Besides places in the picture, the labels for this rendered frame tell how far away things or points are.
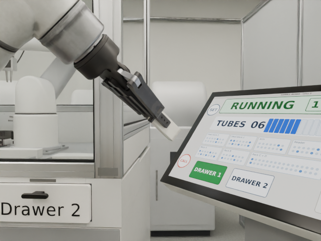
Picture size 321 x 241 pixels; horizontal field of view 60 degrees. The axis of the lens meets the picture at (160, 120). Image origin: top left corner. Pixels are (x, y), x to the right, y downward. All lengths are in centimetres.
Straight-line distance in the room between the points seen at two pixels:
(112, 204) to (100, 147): 17
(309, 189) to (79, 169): 60
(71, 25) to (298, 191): 45
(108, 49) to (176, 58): 373
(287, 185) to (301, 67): 150
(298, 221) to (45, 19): 48
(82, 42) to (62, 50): 3
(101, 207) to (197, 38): 364
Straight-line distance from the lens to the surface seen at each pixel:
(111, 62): 45
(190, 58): 420
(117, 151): 82
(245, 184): 58
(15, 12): 43
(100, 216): 88
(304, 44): 201
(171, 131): 55
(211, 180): 63
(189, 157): 71
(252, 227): 70
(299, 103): 66
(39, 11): 43
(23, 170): 94
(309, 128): 61
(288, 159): 58
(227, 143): 67
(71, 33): 43
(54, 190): 88
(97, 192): 86
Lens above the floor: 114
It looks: 2 degrees down
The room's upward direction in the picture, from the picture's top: straight up
